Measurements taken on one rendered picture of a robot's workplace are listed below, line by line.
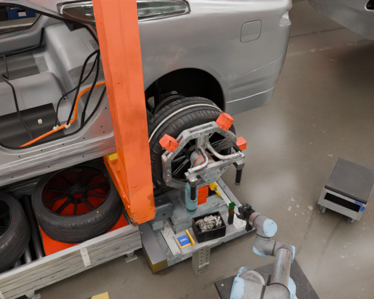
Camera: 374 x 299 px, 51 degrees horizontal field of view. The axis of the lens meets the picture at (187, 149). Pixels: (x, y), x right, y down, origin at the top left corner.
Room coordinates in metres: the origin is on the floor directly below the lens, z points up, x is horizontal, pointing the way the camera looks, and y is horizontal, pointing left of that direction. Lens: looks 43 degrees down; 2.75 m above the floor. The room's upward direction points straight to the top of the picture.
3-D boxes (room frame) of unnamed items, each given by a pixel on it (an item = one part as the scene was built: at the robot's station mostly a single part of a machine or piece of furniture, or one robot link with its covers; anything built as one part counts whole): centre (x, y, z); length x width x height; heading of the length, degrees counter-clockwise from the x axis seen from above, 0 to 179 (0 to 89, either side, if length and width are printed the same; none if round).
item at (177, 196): (2.11, -0.01, 0.32); 0.40 x 0.30 x 0.28; 116
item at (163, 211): (2.07, 0.27, 0.26); 0.42 x 0.18 x 0.35; 26
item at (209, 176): (1.89, -0.12, 0.85); 0.21 x 0.14 x 0.14; 26
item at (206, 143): (1.89, -0.23, 1.03); 0.19 x 0.18 x 0.11; 26
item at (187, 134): (1.96, -0.09, 0.85); 0.54 x 0.07 x 0.54; 116
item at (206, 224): (1.63, -0.15, 0.51); 0.20 x 0.14 x 0.13; 108
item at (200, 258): (1.61, -0.10, 0.21); 0.10 x 0.10 x 0.42; 26
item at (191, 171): (1.80, -0.05, 1.03); 0.19 x 0.18 x 0.11; 26
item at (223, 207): (2.13, -0.05, 0.13); 0.50 x 0.36 x 0.10; 116
